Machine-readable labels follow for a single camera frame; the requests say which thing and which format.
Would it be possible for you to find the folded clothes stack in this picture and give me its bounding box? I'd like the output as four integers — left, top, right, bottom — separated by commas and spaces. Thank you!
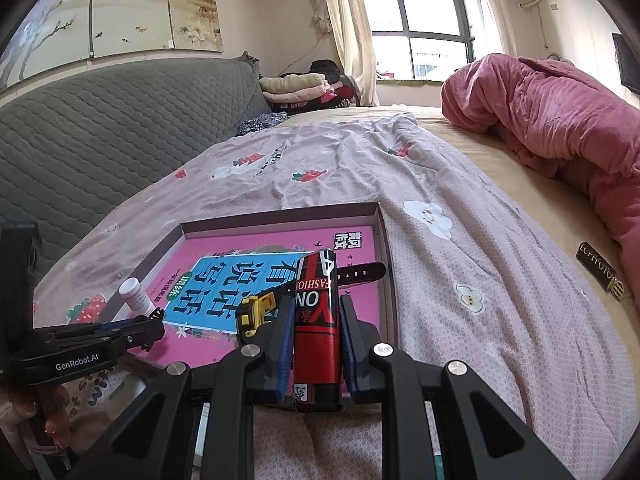
259, 60, 360, 115

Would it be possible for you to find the grey quilted headboard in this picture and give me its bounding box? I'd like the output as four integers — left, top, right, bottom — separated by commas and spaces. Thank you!
1, 54, 268, 275

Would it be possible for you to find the floral wall painting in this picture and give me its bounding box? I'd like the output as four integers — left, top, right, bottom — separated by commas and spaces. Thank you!
1, 0, 224, 89

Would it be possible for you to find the black gold label tag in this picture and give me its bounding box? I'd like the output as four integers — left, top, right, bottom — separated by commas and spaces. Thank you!
576, 242, 625, 301

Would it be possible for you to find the cream curtain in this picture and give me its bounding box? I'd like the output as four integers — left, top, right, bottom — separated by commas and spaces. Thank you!
326, 0, 378, 106

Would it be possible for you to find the person's left hand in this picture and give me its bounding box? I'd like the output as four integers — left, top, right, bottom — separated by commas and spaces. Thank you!
0, 383, 74, 453

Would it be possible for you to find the black yellow digital watch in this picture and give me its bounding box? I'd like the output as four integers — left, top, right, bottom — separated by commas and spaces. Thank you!
234, 260, 388, 346

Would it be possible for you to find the red black lighter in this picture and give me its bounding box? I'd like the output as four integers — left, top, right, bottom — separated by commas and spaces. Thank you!
293, 249, 342, 412

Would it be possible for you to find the pink children's book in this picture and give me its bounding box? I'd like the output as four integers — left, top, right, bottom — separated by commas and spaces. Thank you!
134, 224, 376, 367

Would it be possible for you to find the window with dark frame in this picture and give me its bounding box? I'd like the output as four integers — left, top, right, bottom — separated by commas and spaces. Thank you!
363, 0, 474, 82

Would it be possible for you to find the grey cardboard box tray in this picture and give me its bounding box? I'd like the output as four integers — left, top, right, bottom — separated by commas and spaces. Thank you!
130, 203, 390, 367

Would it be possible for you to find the white pill bottle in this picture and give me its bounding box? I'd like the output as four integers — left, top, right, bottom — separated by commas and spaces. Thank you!
118, 278, 155, 315

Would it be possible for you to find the red pink quilt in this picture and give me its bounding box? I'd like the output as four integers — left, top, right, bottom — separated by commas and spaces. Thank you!
440, 53, 639, 292

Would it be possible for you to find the blue patterned cloth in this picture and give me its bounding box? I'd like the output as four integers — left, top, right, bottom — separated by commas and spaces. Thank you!
236, 112, 288, 136

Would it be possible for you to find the wall mounted television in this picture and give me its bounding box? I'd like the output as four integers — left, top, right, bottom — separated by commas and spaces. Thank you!
612, 32, 640, 96

